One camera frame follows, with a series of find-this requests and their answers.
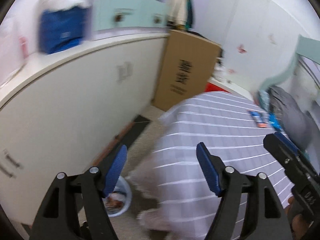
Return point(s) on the light blue trash bin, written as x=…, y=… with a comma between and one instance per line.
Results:
x=118, y=201

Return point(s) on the hanging cream jacket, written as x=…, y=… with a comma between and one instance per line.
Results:
x=180, y=14

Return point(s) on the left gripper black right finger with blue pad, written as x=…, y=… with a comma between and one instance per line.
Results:
x=264, y=217

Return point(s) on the blue folded bag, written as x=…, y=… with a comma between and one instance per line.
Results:
x=61, y=30

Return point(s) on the person's right hand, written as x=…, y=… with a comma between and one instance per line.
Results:
x=299, y=224

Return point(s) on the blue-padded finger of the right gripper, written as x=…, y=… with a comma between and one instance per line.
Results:
x=293, y=148

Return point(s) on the mint green bunk bed frame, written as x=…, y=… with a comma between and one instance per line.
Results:
x=305, y=47

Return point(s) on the brown cardboard box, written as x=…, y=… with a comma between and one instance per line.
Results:
x=188, y=63

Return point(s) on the mint green drawer unit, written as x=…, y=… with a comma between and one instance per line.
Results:
x=110, y=14

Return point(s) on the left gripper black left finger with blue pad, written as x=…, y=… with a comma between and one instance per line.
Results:
x=73, y=205

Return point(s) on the white red plastic bag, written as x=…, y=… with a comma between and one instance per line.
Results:
x=13, y=49

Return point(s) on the cream low cabinet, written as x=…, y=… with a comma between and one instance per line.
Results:
x=64, y=119

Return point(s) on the blue orange snack packet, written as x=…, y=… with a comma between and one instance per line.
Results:
x=257, y=118

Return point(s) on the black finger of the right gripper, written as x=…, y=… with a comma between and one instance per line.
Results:
x=281, y=152

